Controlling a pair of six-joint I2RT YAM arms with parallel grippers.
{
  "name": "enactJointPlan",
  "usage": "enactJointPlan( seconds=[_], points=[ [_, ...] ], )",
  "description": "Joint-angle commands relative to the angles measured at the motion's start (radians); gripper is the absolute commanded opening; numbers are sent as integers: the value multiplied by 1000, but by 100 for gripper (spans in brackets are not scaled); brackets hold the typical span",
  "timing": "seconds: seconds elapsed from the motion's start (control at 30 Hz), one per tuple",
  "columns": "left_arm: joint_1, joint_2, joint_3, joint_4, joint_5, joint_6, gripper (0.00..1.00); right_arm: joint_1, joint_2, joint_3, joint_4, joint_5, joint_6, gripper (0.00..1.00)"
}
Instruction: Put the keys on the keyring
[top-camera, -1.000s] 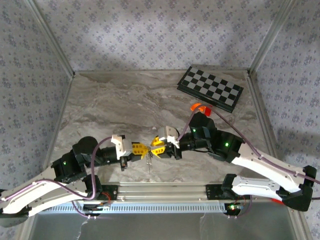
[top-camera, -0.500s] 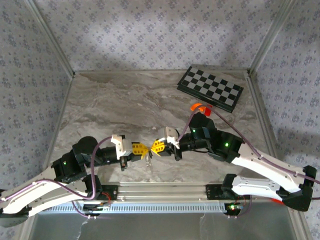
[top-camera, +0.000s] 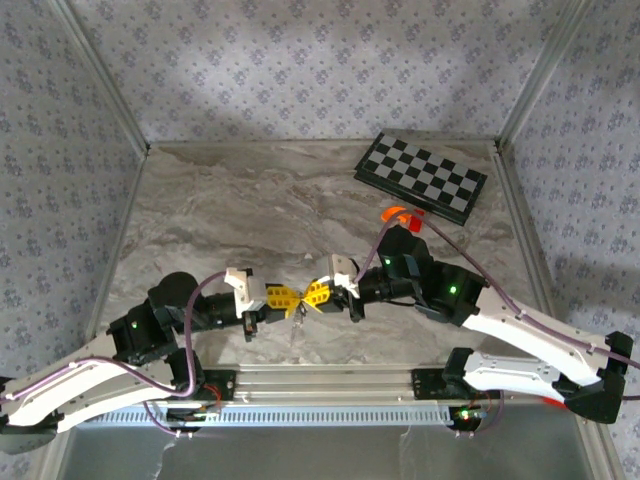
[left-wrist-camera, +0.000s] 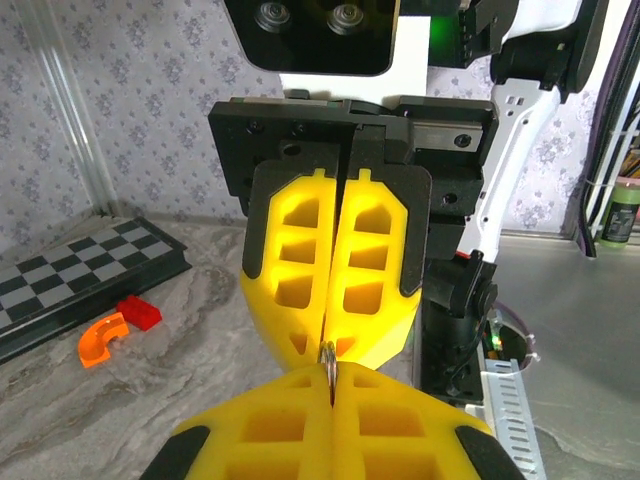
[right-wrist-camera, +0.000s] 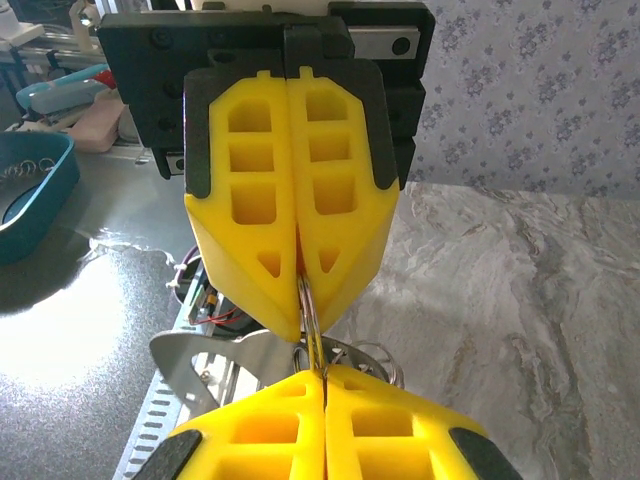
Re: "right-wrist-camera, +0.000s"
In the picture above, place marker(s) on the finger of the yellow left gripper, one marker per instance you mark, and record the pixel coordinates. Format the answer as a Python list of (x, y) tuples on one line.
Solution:
[(370, 220), (215, 240)]

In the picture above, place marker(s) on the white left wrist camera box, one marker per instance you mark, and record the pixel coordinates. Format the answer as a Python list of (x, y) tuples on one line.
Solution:
[(260, 5)]

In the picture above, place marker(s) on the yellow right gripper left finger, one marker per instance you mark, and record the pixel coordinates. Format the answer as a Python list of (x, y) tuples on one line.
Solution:
[(260, 430)]

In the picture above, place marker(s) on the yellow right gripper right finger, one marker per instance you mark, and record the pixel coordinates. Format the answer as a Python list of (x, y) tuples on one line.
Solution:
[(390, 430)]

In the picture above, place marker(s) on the silver metal keyring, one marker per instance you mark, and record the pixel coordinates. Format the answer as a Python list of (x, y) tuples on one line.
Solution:
[(307, 310), (392, 367)]

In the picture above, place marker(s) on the silver metal bracket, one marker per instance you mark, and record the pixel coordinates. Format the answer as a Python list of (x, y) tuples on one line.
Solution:
[(175, 360)]

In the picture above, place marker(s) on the light blue plastic box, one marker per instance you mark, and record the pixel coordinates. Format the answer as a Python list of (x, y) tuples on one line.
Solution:
[(55, 92)]

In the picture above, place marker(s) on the teal plastic bin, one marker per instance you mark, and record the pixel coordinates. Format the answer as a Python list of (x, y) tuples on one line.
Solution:
[(55, 200)]

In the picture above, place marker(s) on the pink plastic box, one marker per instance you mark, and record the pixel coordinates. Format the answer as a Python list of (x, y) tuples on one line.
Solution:
[(100, 130)]

